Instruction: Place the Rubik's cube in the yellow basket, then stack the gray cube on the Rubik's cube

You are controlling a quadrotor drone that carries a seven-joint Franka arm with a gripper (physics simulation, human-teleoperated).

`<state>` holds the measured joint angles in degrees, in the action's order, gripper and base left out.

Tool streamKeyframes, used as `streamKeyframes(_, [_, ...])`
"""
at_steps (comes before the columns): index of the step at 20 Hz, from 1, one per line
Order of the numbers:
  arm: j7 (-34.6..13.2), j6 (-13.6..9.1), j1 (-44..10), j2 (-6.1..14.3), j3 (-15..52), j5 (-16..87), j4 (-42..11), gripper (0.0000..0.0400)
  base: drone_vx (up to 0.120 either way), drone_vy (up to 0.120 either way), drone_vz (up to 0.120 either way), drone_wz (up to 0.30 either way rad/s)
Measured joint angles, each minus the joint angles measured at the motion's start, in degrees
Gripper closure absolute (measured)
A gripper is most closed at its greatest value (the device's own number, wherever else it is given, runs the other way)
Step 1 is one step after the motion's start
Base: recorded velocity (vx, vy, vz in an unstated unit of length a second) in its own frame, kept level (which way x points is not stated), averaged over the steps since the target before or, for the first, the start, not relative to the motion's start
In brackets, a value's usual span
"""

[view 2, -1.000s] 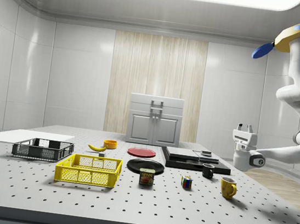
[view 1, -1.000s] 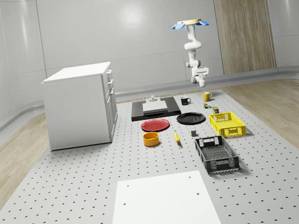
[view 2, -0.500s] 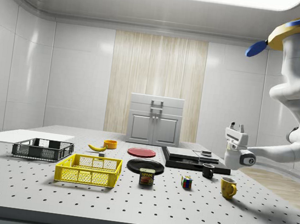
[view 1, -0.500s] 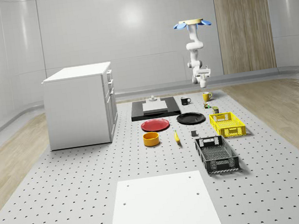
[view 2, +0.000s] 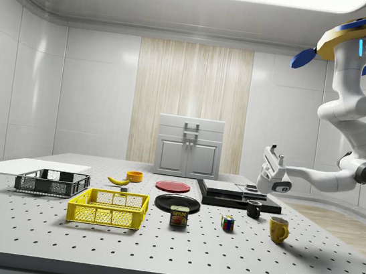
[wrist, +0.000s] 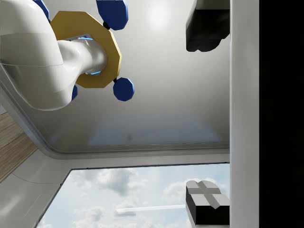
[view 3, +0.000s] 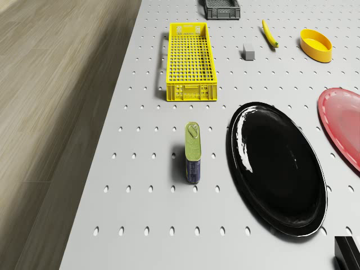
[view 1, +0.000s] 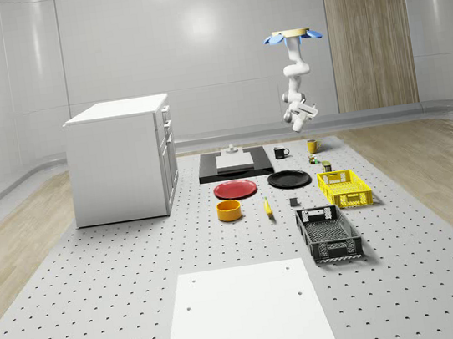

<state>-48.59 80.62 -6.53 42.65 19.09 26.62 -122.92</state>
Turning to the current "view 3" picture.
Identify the flat-sided can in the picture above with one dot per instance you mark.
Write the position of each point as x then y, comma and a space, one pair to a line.
193, 152

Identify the yellow basket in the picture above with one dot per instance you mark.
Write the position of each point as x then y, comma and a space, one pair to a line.
191, 83

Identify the black plate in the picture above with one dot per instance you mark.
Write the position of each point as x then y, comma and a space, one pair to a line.
275, 168

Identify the grey cube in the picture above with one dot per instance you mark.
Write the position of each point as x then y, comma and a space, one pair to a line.
249, 53

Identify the dark grey basket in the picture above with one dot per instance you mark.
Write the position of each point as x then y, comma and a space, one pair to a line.
222, 14

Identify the banana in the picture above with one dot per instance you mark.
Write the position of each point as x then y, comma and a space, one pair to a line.
268, 33

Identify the yellow bowl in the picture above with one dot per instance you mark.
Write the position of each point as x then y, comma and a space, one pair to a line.
317, 54

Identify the red plate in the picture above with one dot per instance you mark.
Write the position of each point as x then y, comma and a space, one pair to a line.
343, 121

